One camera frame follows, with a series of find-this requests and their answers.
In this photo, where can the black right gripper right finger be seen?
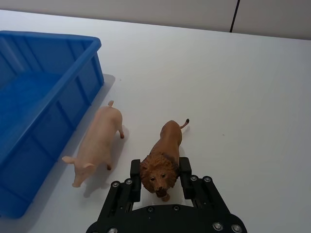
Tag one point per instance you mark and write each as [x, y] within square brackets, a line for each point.
[187, 184]

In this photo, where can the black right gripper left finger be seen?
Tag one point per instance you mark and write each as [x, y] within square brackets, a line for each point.
[135, 184]

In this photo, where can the brown toy lion figure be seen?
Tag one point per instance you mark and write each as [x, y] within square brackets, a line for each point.
[170, 143]

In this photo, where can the pink toy pig figure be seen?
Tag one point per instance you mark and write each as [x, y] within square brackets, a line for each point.
[100, 143]

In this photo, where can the blue plastic bin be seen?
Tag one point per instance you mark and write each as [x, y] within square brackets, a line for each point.
[36, 102]

